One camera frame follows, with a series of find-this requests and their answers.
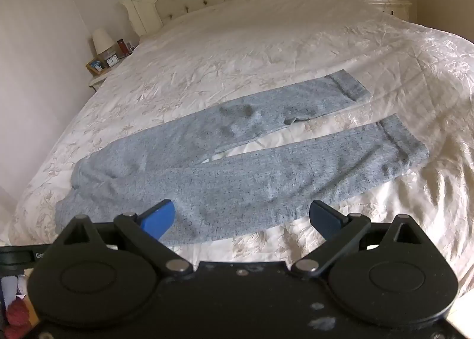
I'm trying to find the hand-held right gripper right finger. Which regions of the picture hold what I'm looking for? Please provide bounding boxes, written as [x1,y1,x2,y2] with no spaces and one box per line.
[291,200,431,277]

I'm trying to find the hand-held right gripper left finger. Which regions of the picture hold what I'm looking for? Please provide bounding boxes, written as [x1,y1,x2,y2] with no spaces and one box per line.
[55,199,194,277]

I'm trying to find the white floral bedspread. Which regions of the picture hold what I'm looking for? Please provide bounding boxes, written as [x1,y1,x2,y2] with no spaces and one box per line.
[0,0,474,269]

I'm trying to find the dark red knit cloth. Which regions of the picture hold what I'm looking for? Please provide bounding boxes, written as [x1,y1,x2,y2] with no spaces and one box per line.
[4,296,38,339]

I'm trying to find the white shade table lamp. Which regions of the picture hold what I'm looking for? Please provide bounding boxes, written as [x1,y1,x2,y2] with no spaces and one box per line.
[92,27,116,56]

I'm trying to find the wooden photo frame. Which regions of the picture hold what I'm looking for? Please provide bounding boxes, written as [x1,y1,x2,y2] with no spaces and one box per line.
[86,59,106,77]

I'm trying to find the grey-blue knit pants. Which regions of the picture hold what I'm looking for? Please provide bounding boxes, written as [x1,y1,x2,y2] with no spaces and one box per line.
[55,69,430,247]

